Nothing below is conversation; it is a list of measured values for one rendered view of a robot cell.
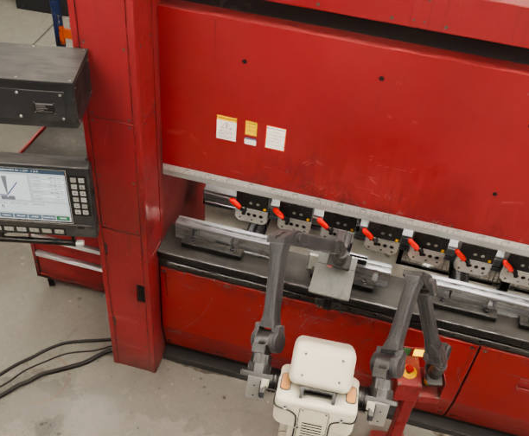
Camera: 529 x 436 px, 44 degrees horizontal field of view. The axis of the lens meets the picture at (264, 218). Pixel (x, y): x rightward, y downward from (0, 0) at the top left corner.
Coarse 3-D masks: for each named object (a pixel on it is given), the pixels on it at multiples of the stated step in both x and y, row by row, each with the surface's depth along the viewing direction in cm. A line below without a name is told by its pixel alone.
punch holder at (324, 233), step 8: (328, 216) 289; (336, 216) 287; (344, 216) 286; (328, 224) 291; (336, 224) 290; (344, 224) 289; (352, 224) 288; (328, 232) 294; (336, 232) 293; (352, 232) 291; (352, 240) 294
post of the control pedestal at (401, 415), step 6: (402, 402) 300; (408, 402) 298; (414, 402) 298; (396, 408) 311; (402, 408) 302; (408, 408) 302; (396, 414) 310; (402, 414) 305; (408, 414) 305; (396, 420) 309; (402, 420) 309; (390, 426) 320; (396, 426) 312; (402, 426) 312; (390, 432) 319; (396, 432) 315; (402, 432) 315
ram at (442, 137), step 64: (192, 64) 257; (256, 64) 250; (320, 64) 243; (384, 64) 237; (448, 64) 230; (512, 64) 230; (192, 128) 277; (320, 128) 261; (384, 128) 253; (448, 128) 246; (512, 128) 240; (256, 192) 291; (320, 192) 281; (384, 192) 273; (448, 192) 265; (512, 192) 257
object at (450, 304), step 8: (432, 296) 303; (440, 304) 300; (448, 304) 300; (456, 304) 300; (464, 304) 301; (456, 312) 300; (464, 312) 299; (472, 312) 298; (480, 312) 298; (496, 312) 298; (488, 320) 298
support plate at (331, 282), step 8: (320, 256) 303; (320, 264) 300; (352, 264) 301; (320, 272) 295; (328, 272) 296; (336, 272) 296; (344, 272) 297; (352, 272) 297; (312, 280) 292; (320, 280) 292; (328, 280) 292; (336, 280) 293; (344, 280) 293; (352, 280) 293; (312, 288) 288; (320, 288) 288; (328, 288) 289; (336, 288) 289; (344, 288) 290; (328, 296) 286; (336, 296) 286; (344, 296) 286
